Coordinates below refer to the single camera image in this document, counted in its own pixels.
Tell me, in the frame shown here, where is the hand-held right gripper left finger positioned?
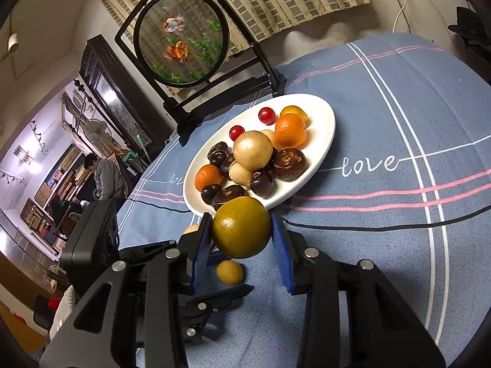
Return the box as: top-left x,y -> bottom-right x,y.
40,212 -> 213,368

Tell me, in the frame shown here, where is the large dark water chestnut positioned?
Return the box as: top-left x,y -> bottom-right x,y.
272,148 -> 308,181

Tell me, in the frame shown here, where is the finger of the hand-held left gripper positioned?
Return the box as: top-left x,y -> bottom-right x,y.
117,240 -> 179,273
174,284 -> 254,347

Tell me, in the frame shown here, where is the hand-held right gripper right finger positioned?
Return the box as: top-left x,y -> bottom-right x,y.
270,215 -> 446,368

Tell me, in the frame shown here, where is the small yellow fruit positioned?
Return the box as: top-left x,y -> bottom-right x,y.
216,259 -> 245,286

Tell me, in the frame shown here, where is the goldfish screen ornament black stand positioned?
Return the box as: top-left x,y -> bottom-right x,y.
114,0 -> 287,147

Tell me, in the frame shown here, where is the white standing fan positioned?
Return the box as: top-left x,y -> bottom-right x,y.
84,119 -> 112,142

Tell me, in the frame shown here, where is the black hat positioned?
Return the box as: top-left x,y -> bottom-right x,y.
448,6 -> 488,47

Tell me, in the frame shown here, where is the yellow-green round fruit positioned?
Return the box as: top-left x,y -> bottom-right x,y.
212,196 -> 272,259

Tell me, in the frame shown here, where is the dark wood framed painting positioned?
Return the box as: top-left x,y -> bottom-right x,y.
79,34 -> 173,154

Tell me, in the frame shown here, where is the beige checked curtain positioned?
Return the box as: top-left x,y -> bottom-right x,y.
88,0 -> 373,60

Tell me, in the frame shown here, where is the white power cable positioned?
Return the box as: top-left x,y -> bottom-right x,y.
391,0 -> 413,33

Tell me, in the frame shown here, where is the blue plaid tablecloth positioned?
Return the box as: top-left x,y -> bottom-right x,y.
115,33 -> 491,368

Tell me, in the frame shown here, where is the orange mandarin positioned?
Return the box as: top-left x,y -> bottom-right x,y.
275,114 -> 308,149
194,164 -> 223,191

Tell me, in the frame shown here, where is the white round plate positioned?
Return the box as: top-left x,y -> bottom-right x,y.
183,94 -> 336,218

